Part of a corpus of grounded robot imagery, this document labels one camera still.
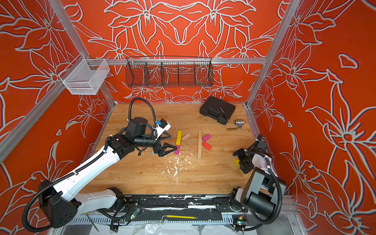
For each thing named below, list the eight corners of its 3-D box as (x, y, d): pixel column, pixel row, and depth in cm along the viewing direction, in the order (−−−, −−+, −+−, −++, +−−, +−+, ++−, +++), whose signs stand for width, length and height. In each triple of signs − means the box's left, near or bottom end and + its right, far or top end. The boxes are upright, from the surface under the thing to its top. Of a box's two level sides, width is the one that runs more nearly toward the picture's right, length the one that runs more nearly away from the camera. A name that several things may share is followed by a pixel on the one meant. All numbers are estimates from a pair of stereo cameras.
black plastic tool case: (198, 112, 115) (198, 107, 110) (210, 98, 126) (211, 92, 121) (224, 126, 106) (226, 120, 101) (235, 109, 117) (237, 104, 112)
